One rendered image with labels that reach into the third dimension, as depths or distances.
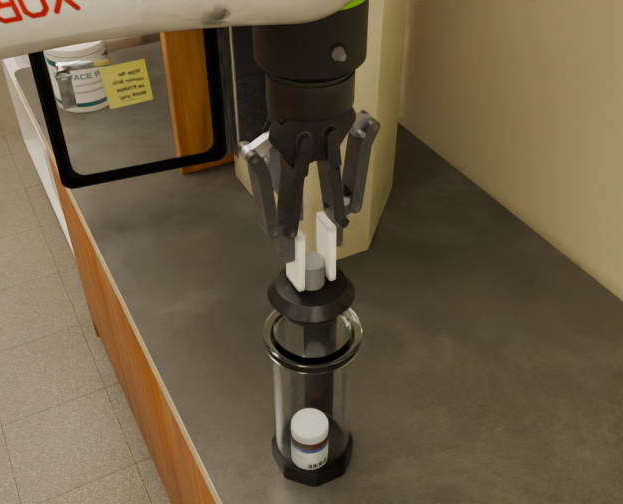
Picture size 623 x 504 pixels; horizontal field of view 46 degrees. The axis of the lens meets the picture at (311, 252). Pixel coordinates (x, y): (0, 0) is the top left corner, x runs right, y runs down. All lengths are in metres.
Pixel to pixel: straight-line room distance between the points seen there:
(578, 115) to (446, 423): 0.54
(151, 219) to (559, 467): 0.80
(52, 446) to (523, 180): 1.50
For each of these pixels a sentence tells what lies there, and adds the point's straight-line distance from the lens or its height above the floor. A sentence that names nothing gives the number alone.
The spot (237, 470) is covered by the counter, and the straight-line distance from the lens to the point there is 0.96.
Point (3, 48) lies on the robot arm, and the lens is 0.49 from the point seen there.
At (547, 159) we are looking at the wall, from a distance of 1.33.
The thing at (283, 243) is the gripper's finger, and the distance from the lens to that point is 0.70.
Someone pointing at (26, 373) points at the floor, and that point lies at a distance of 2.47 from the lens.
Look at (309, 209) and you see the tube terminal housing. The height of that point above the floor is 1.06.
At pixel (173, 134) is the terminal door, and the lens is 1.35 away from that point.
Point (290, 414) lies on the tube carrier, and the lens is 0.85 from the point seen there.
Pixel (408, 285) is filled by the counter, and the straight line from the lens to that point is 1.20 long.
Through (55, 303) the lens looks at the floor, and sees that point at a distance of 2.67.
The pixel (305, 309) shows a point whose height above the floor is 1.23.
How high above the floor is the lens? 1.73
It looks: 39 degrees down
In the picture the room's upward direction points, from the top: straight up
